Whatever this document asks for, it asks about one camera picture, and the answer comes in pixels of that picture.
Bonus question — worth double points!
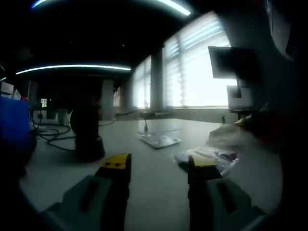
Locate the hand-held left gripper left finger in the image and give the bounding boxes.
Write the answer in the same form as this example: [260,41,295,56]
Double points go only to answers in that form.
[39,153,132,231]

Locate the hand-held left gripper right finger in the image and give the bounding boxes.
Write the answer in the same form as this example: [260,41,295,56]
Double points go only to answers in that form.
[187,155,267,231]

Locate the clear bluish sheet goods packet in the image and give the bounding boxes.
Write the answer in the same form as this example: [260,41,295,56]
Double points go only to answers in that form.
[207,123,256,149]

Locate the clear red-card sheet goods packet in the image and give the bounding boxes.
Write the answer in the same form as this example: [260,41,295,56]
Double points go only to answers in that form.
[173,146,240,178]

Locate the person's dark top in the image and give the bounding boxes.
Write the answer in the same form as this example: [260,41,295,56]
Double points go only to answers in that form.
[252,60,308,169]

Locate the black barcode scanner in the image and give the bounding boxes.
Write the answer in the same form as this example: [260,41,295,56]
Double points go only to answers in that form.
[70,105,106,162]

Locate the large bright window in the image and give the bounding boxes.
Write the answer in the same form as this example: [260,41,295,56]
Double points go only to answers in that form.
[163,11,238,108]

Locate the white table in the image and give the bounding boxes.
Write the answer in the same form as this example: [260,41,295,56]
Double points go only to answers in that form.
[20,117,282,231]

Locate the white chest-worn device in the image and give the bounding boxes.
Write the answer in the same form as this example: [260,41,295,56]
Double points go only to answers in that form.
[264,0,298,62]

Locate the white square pillar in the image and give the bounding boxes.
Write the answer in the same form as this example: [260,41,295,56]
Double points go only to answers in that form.
[101,79,114,120]

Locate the blue plastic crate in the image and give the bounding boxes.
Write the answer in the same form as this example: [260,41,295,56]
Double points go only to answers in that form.
[0,96,31,147]

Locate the long ceiling light strip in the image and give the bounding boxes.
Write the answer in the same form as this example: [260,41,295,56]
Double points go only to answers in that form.
[31,0,192,16]
[15,64,132,75]

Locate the white cardboard box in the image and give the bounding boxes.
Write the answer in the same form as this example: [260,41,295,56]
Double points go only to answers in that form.
[0,80,21,99]

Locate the black wall monitor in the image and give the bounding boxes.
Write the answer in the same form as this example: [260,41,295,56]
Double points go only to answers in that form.
[208,46,256,80]

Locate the black looped table cable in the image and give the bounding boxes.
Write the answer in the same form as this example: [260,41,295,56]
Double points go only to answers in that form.
[31,115,77,152]

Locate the black plug power cable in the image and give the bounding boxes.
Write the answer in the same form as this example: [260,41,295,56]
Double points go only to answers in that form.
[115,102,150,135]

